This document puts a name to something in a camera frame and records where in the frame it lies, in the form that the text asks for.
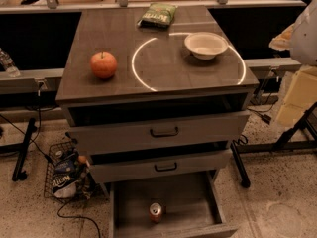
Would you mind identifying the black right table frame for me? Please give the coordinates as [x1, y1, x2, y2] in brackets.
[231, 102, 317, 188]

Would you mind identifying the blue chip bag in basket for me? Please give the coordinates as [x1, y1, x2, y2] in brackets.
[52, 160, 76, 198]

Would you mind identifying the red apple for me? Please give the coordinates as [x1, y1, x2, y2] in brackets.
[90, 52, 117, 79]

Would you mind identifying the red coke can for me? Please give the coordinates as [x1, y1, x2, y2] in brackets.
[149, 202, 162, 223]

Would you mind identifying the top grey drawer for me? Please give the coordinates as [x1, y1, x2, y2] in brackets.
[69, 111, 250, 155]

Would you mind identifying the bottom grey drawer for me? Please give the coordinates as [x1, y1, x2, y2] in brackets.
[109, 172, 238, 238]

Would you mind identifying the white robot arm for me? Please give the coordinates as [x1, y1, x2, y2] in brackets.
[269, 0, 317, 127]

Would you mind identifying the green chip bag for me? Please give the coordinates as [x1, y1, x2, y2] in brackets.
[138, 3, 177, 29]

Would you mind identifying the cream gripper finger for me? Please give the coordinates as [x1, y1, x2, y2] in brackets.
[276, 66, 317, 127]
[268, 24, 294, 51]

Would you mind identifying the grey drawer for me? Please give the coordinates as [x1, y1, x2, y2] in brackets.
[89, 149, 232, 183]
[109, 172, 238, 238]
[69, 111, 250, 155]

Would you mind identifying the black left table leg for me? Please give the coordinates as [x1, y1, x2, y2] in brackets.
[12, 118, 37, 181]

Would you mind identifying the middle grey drawer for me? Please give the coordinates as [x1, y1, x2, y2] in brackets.
[89, 149, 232, 183]

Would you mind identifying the white bowl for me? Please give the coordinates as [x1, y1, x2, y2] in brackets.
[184, 32, 229, 60]

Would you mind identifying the black floor cable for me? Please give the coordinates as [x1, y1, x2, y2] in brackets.
[56, 198, 102, 238]

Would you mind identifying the clear plastic water bottle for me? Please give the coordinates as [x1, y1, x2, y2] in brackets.
[0, 48, 21, 77]

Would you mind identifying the black power adapter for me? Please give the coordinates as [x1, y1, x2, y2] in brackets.
[261, 114, 271, 124]

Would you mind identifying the black wire basket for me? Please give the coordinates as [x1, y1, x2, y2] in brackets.
[44, 142, 96, 202]

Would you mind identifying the grey drawer cabinet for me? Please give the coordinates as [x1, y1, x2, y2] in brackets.
[54, 5, 261, 200]

